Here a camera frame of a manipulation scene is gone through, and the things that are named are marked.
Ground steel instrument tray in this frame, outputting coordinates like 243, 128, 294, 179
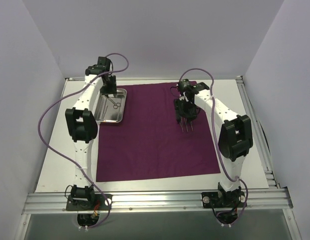
94, 88, 127, 124

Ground purple cloth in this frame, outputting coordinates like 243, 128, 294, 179
96, 82, 220, 182

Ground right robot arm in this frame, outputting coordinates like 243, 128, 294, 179
174, 79, 253, 207

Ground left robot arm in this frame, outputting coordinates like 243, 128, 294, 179
65, 56, 117, 210

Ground steel scissors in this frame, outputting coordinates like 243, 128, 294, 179
108, 97, 121, 109

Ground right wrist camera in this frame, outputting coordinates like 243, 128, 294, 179
177, 79, 192, 93

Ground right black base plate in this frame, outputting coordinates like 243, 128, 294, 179
201, 190, 245, 209

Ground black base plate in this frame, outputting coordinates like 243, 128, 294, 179
66, 193, 113, 212
201, 190, 245, 209

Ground aluminium right rail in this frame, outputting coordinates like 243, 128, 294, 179
236, 76, 280, 189

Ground aluminium rail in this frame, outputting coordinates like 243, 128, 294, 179
22, 188, 293, 214
236, 76, 280, 189

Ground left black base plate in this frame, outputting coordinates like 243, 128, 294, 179
66, 193, 113, 212

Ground aluminium front rail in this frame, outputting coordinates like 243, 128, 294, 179
22, 188, 293, 214

